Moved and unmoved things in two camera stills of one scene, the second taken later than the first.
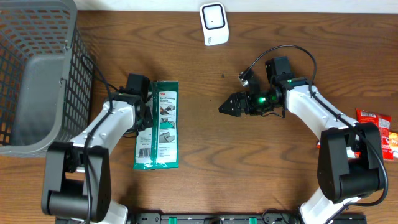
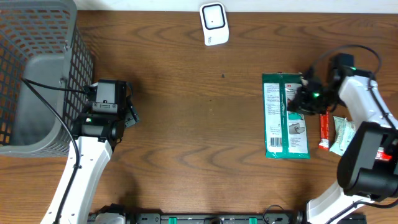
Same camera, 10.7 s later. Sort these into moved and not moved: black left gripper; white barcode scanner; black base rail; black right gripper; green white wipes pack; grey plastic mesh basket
Moved: green white wipes pack; black right gripper; black left gripper
Not moved: white barcode scanner; grey plastic mesh basket; black base rail
